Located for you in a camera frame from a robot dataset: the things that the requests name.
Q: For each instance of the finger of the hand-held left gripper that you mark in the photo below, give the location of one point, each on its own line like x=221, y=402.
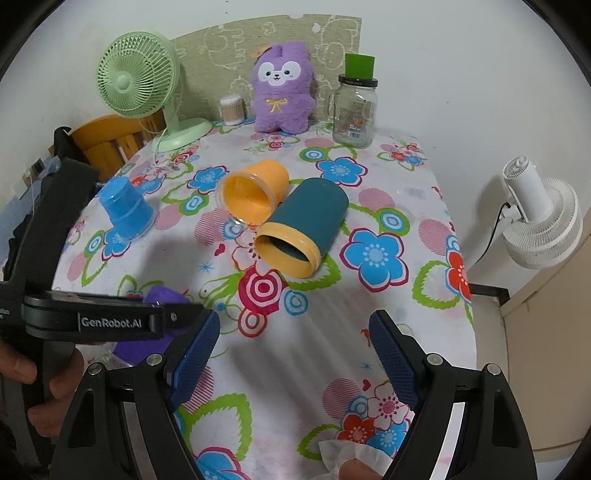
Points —
x=115, y=321

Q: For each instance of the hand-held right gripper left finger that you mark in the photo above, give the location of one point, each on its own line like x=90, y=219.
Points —
x=198, y=355

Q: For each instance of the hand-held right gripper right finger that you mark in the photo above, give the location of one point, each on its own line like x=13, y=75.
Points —
x=392, y=360

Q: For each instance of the teal cup with yellow rim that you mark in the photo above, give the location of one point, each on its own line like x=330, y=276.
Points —
x=314, y=207

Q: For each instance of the purple cup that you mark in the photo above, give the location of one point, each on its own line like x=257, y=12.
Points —
x=134, y=350

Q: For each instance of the blue plastic cup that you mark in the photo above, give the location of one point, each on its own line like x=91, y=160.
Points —
x=127, y=210

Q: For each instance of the orange plastic cup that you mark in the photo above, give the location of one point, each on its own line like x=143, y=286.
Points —
x=268, y=177

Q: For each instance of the green plastic cup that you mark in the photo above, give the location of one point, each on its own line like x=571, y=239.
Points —
x=360, y=67

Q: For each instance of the person's left hand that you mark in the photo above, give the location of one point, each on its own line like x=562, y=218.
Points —
x=64, y=383

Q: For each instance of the person's right hand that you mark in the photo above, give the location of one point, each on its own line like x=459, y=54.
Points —
x=360, y=470

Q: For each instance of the wooden chair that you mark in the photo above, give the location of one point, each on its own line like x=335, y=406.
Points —
x=99, y=143

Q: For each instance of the floral tablecloth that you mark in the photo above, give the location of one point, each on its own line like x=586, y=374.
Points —
x=323, y=323

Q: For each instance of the white tissue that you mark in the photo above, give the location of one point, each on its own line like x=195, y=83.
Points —
x=332, y=454

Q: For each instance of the green desk fan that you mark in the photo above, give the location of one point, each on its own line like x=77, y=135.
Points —
x=124, y=78

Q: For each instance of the beige cabinet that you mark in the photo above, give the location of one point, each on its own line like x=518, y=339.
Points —
x=545, y=346

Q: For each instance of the cotton swab box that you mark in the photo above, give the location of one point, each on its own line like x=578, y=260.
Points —
x=232, y=110

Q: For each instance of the white fan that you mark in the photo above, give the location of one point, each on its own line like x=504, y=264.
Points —
x=540, y=221

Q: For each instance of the purple plush toy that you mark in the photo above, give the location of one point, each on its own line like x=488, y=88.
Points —
x=281, y=101

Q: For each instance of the glass jar with black lid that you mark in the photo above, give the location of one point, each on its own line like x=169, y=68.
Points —
x=353, y=115

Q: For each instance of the wall socket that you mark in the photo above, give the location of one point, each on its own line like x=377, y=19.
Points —
x=35, y=166

